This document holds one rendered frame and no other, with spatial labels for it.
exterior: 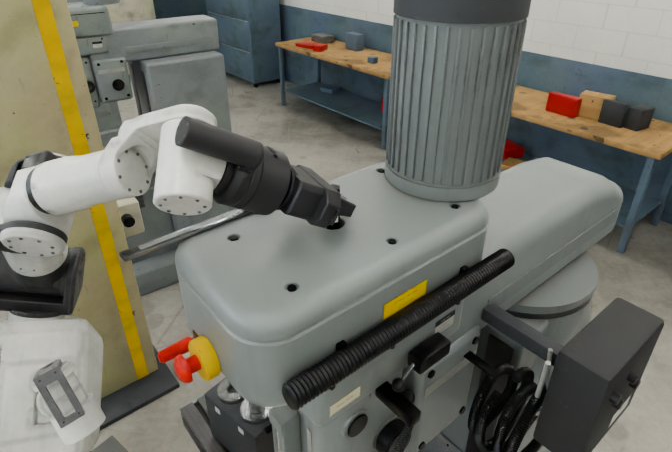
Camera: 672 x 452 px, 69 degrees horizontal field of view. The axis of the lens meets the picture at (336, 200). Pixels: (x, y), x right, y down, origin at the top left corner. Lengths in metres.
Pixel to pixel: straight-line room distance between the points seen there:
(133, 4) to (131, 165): 8.52
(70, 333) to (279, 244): 0.46
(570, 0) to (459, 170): 4.43
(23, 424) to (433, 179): 0.77
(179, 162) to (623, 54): 4.65
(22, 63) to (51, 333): 1.44
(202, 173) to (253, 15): 7.43
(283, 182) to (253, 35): 7.41
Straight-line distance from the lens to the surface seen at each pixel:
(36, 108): 2.32
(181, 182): 0.56
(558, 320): 1.23
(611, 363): 0.86
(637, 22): 4.95
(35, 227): 0.74
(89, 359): 1.04
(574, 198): 1.22
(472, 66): 0.75
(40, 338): 1.01
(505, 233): 1.02
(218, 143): 0.56
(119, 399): 3.12
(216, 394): 1.56
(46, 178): 0.70
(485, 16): 0.73
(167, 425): 2.97
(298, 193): 0.64
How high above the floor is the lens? 2.28
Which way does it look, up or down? 29 degrees down
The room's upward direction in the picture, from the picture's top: straight up
